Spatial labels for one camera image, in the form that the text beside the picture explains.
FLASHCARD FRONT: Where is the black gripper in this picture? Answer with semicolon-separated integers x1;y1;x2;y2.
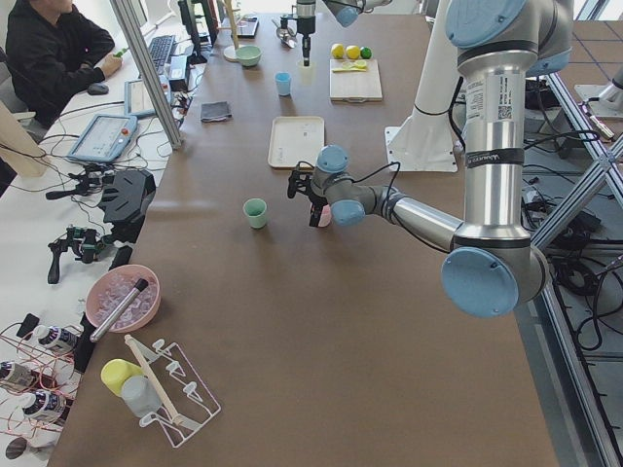
279;0;316;66
286;162;327;228

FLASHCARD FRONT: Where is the pink cup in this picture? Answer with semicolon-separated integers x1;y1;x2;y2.
318;204;332;228

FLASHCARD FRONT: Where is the blue cup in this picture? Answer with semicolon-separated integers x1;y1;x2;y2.
275;72;291;96

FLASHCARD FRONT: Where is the cream cup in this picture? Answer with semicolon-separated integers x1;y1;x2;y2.
299;63;315;87

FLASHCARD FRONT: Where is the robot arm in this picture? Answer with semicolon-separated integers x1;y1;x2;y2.
287;1;573;317
277;0;391;67

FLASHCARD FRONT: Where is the cream rabbit tray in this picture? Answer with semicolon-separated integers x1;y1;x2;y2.
268;116;325;169

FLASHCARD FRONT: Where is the metal scoop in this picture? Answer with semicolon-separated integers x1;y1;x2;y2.
272;18;298;49

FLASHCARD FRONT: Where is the yellow lemon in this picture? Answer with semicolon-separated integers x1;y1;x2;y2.
345;45;361;60
331;43;345;59

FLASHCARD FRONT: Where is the yellow plastic knife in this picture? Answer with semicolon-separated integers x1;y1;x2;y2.
331;67;368;73

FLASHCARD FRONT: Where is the mint green bowl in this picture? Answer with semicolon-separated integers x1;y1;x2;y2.
236;45;262;67

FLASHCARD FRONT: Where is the green lime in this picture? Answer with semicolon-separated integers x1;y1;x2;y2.
360;47;373;59

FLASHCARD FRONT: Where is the green cup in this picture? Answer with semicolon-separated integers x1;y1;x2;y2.
242;198;268;230

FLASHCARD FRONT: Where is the wooden cutting board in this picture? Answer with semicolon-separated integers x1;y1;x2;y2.
329;58;383;103

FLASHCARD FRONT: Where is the wooden mug tree stand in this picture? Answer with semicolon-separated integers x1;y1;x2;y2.
221;0;246;62

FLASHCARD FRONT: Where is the grey folded cloth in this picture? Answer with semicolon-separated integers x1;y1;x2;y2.
201;101;232;123

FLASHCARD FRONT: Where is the black monitor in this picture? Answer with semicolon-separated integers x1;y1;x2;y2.
177;0;207;65

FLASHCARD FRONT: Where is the black keyboard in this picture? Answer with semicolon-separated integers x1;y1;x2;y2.
148;35;176;75

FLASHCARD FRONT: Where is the blue teach pendant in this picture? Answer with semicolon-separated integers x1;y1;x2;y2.
67;114;137;162
124;75;172;119

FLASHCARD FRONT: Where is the metal tube black cap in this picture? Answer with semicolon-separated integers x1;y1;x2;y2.
90;278;149;342

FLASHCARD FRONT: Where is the computer mouse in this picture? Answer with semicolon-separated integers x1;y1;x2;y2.
87;83;109;95

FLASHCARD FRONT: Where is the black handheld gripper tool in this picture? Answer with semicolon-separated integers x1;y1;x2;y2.
45;163;115;200

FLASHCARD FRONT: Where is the pink bowl with ice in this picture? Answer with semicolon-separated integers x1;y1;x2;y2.
85;264;163;335

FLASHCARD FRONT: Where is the wooden stick on rack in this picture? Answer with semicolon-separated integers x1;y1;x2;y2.
124;334;182;425

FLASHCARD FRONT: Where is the clear cup on rack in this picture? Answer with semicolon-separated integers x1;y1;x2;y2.
121;376;163;417

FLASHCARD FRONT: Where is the seated person in black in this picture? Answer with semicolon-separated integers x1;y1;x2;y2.
5;0;123;128

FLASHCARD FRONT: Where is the yellow cup on rack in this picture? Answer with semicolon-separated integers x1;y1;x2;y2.
100;359;143;397

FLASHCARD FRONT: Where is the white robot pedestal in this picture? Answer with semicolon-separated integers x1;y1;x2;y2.
385;0;459;172

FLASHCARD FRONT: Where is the aluminium frame post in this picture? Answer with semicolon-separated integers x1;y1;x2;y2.
110;0;182;150

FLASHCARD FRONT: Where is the white wire cup rack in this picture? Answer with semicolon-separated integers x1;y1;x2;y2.
136;339;222;449

